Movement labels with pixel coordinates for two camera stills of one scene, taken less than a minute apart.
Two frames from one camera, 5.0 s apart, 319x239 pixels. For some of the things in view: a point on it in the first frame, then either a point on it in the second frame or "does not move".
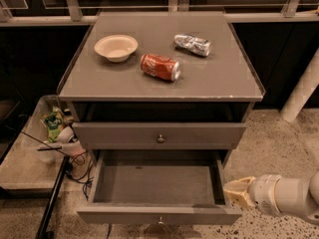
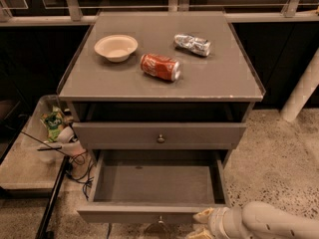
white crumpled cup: [65, 135] does not move
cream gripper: [264, 193] -> [218, 220]
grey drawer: [159, 187] does not move
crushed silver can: [193, 45] does not move
